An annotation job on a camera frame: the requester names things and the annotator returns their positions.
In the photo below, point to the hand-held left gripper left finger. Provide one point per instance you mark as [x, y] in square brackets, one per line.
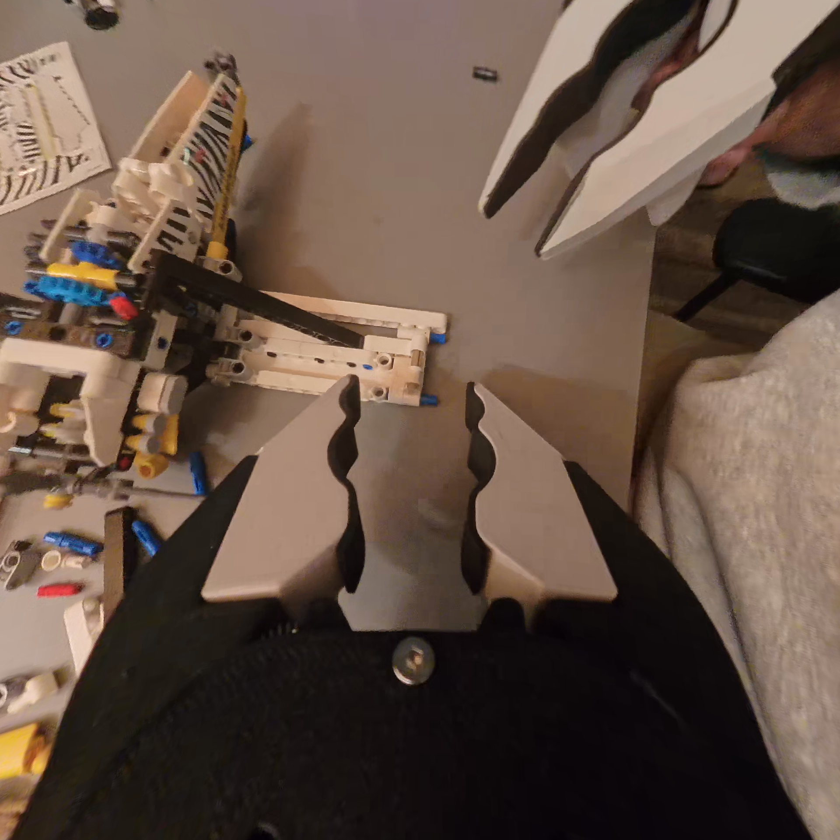
[282, 525]

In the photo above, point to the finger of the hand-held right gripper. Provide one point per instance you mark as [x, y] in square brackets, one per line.
[715, 118]
[551, 85]

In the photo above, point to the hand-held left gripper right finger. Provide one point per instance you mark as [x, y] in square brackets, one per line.
[544, 525]

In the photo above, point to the white lego skid assembly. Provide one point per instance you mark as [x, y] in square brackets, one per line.
[308, 361]

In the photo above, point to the pile of lego pieces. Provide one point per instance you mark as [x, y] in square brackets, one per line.
[82, 623]

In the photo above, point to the long white lego beam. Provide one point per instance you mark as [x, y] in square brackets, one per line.
[407, 320]

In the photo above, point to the zebra striped lego helicopter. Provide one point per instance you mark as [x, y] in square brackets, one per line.
[197, 151]

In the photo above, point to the person's right forearm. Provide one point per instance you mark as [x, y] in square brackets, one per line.
[807, 184]

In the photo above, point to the short black lego pin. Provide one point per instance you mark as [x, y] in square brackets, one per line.
[485, 73]

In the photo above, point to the blue lego pin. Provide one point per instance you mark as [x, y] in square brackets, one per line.
[72, 543]
[145, 538]
[199, 472]

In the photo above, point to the long black lego beam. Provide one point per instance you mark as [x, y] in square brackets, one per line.
[118, 564]

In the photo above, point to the red lego pin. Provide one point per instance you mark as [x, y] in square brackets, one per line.
[59, 590]

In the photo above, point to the yellow curved lego panel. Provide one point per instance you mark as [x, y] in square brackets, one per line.
[23, 751]

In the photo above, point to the cluster of small lego parts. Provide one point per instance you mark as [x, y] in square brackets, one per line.
[98, 13]

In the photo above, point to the person's right hand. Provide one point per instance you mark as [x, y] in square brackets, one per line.
[807, 124]

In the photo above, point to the black chair seat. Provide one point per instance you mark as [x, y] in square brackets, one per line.
[774, 256]

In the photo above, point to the zebra sticker sheet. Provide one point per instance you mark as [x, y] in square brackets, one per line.
[46, 118]

